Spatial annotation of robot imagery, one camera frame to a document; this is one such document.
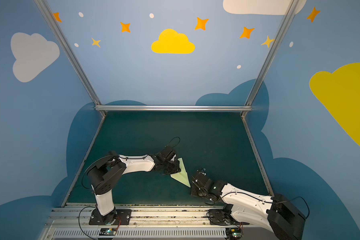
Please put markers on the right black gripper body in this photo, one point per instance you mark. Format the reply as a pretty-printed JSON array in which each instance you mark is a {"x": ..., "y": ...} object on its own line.
[{"x": 195, "y": 182}]

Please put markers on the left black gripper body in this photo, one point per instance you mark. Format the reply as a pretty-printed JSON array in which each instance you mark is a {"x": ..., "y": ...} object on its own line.
[{"x": 171, "y": 163}]

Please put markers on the light green paper sheet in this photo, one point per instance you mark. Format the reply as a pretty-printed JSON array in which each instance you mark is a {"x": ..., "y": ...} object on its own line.
[{"x": 182, "y": 176}]

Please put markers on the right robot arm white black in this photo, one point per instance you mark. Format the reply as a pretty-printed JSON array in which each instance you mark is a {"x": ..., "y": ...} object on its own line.
[{"x": 275, "y": 213}]

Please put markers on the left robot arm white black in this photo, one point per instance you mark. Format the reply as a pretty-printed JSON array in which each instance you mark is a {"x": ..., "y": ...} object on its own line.
[{"x": 105, "y": 173}]

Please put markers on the dark green table mat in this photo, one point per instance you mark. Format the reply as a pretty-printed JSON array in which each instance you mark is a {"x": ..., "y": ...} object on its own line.
[{"x": 216, "y": 142}]

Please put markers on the right green controller board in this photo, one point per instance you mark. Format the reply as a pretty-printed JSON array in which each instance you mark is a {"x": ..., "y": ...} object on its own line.
[{"x": 233, "y": 233}]

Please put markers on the green controller board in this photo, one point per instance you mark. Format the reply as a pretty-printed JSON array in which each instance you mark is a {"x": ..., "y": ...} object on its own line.
[
  {"x": 108, "y": 232},
  {"x": 233, "y": 233}
]

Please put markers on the back horizontal aluminium bar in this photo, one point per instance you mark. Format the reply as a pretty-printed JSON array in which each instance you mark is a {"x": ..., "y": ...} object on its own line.
[{"x": 174, "y": 108}]

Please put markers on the left green controller board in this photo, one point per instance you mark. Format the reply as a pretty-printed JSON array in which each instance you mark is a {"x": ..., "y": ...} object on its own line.
[{"x": 108, "y": 232}]

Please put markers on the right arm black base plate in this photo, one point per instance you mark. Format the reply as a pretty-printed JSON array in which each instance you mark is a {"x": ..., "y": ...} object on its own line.
[{"x": 222, "y": 218}]

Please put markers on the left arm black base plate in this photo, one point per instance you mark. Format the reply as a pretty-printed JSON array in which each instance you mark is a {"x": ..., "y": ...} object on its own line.
[{"x": 114, "y": 218}]

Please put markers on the aluminium front rail bed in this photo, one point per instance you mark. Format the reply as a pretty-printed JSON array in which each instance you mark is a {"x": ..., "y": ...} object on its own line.
[{"x": 146, "y": 223}]

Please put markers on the left aluminium frame post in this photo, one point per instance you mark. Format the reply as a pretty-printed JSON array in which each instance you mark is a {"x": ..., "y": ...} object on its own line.
[{"x": 48, "y": 15}]

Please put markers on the aluminium frame post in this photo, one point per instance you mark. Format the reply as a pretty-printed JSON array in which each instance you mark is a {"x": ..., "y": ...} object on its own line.
[
  {"x": 280, "y": 34},
  {"x": 48, "y": 15}
]

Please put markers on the right aluminium frame post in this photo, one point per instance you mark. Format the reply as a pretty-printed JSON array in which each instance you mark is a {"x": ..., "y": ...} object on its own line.
[{"x": 280, "y": 34}]

